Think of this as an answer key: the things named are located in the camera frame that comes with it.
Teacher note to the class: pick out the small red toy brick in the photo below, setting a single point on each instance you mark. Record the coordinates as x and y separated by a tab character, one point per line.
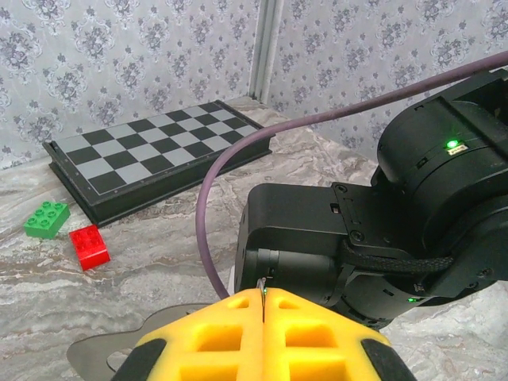
89	248

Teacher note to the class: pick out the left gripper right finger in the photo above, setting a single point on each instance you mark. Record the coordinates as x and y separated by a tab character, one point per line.
317	341

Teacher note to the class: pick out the aluminium corner post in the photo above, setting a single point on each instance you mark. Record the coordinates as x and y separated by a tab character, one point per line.
268	47

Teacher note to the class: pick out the black grey chessboard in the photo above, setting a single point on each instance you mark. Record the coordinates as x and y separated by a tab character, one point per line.
158	147

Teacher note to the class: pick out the silver split keyring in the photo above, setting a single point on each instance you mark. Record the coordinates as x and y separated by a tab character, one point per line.
262	285

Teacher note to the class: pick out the small green toy brick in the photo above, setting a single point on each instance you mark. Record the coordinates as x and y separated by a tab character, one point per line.
45	220

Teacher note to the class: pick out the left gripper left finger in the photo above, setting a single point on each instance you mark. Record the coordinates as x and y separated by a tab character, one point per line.
206	337

